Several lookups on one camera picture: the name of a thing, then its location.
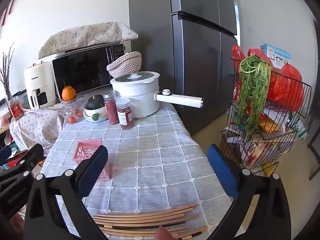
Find person's left hand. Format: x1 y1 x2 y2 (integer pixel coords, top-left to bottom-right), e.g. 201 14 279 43
7 211 26 240

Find bunch of green vegetables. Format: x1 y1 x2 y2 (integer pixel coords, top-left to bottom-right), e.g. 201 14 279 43
236 56 273 140

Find white air fryer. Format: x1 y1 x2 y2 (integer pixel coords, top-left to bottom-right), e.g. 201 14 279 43
24 61 59 110

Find dried dark branches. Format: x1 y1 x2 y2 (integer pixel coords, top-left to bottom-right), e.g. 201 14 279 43
0 42 15 100

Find orange fruit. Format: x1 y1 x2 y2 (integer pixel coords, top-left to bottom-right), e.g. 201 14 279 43
62 81 76 101

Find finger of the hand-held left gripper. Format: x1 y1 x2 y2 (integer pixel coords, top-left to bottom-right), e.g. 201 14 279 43
10 144 44 178
0 145 12 167

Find black wire rack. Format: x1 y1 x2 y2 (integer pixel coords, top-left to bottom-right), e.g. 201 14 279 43
220 57 312 178

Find woven rope basket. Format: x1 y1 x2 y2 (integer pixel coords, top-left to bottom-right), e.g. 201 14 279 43
106 51 143 78

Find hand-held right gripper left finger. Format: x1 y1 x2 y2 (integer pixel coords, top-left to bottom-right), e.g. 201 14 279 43
24 144 109 240

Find person's right hand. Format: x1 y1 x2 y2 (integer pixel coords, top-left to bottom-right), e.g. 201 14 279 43
154 226 173 240

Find red labelled glass jar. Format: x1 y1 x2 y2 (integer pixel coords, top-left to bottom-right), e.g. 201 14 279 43
7 96 24 121

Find dark grey refrigerator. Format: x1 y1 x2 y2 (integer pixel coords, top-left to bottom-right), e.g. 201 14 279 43
128 0 240 135

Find yellow snack packet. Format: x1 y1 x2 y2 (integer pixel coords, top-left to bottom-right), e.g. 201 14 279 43
259 116 280 133

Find black microwave oven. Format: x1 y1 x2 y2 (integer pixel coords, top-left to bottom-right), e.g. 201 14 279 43
52 41 132 100

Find red wall hanging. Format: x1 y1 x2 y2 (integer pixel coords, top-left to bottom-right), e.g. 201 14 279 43
1 0 15 26

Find light blue printed box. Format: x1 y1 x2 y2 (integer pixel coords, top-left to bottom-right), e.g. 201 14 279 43
260 42 292 68

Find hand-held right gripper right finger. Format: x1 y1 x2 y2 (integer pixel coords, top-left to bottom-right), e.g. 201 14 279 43
207 144 293 240

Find jar of red berries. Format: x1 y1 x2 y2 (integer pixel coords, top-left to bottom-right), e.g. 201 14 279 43
103 94 120 125

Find white dotted cloth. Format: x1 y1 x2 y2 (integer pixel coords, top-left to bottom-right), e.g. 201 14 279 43
10 100 67 153

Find pink plastic basket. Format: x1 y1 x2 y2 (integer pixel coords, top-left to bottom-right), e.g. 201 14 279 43
72 138 112 180

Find floral cover cloth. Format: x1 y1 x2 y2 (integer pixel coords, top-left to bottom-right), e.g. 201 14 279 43
38 22 139 60

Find clear glass jar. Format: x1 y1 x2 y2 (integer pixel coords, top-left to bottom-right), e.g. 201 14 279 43
62 99 81 118

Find pile of wooden chopsticks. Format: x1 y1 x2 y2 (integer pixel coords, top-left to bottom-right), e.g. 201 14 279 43
94 202 208 239

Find white electric pot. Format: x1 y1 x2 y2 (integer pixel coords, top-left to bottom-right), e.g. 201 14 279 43
110 70 204 119

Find grey checkered tablecloth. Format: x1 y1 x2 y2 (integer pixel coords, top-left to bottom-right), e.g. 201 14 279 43
40 102 250 240

